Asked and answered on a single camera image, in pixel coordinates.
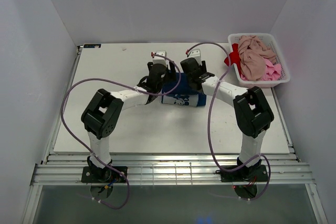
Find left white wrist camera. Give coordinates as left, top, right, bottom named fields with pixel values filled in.
left=152, top=50, right=167, bottom=67

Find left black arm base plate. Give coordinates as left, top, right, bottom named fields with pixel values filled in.
left=81, top=166, right=128, bottom=184

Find beige pink t shirt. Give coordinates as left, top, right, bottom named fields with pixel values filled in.
left=238, top=35, right=276, bottom=81

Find blue white label sticker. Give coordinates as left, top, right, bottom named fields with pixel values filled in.
left=83, top=44, right=101, bottom=48

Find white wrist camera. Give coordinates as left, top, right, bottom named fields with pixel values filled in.
left=186, top=49, right=202, bottom=65
left=152, top=50, right=167, bottom=67

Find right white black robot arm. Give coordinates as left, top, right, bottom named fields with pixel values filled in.
left=181, top=57, right=274, bottom=182

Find white perforated plastic basket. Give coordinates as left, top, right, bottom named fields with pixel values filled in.
left=228, top=33, right=290, bottom=88

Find red t shirt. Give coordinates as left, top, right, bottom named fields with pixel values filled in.
left=224, top=43, right=240, bottom=69

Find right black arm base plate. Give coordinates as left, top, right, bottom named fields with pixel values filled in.
left=216, top=165, right=268, bottom=183

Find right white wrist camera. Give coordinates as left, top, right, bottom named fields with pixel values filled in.
left=186, top=49, right=202, bottom=65

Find dark blue t shirt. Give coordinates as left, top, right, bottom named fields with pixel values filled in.
left=161, top=73, right=206, bottom=107

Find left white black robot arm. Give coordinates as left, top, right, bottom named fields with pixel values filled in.
left=81, top=60, right=176, bottom=182

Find aluminium frame rails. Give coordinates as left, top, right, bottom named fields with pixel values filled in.
left=31, top=153, right=314, bottom=186

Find bright pink t shirt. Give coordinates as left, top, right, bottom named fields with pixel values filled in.
left=240, top=58, right=282, bottom=81

